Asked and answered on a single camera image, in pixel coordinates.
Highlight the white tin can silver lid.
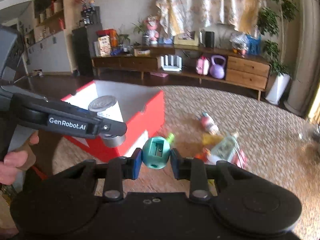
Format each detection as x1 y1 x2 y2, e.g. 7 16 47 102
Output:
88 95 126 147

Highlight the red cardboard box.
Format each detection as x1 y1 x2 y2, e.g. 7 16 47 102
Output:
61 80 165 163

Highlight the white planter pot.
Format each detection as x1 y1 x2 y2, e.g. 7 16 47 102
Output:
265 74 291 105

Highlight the person's left hand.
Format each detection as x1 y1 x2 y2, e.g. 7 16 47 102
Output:
0 131 39 185

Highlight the black speaker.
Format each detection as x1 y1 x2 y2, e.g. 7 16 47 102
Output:
204 31 215 48

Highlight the teal round pencil sharpener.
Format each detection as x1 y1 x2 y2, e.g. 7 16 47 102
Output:
142 137 170 170

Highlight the orange red toy figure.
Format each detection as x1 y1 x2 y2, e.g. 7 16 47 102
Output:
195 147 211 164

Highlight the cereal box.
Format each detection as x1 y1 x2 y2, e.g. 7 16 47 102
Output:
98 35 111 57

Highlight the purple kettlebell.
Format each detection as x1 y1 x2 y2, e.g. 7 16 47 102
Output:
209 55 227 80

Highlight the wooden wall shelf unit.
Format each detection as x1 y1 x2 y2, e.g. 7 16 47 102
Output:
19 0 77 75

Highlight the pink binder clip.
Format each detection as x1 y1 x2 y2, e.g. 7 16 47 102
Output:
231 149 247 169

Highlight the white wifi router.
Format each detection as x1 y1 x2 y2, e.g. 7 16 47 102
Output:
160 55 182 72

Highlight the pink small toy bottle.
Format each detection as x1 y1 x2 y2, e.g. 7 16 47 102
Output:
200 112 219 135

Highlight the long wooden tv sideboard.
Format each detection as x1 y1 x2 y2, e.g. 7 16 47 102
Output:
92 44 270 94

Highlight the pink plush doll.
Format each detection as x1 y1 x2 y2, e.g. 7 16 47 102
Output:
146 16 159 45

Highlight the black tall cabinet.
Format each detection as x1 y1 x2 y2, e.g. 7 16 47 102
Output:
72 23 102 76

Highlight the plastic bag with fruit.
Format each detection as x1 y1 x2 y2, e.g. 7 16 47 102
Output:
229 33 249 56

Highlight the orange juice bottle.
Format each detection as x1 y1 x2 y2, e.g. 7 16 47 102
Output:
109 29 118 47

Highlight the yellow small box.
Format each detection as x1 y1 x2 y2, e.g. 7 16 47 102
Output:
202 133 224 146

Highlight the floral curtain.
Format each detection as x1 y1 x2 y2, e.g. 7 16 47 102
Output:
156 0 266 36

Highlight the green small battery tube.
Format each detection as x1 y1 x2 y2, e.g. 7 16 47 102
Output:
166 133 175 144

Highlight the cream picture frame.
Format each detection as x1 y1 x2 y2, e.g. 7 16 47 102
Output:
174 31 199 47

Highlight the pink flat box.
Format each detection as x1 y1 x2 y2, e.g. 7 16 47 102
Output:
150 72 168 78

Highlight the green potted tree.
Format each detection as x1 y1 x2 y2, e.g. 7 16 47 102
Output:
257 0 298 76

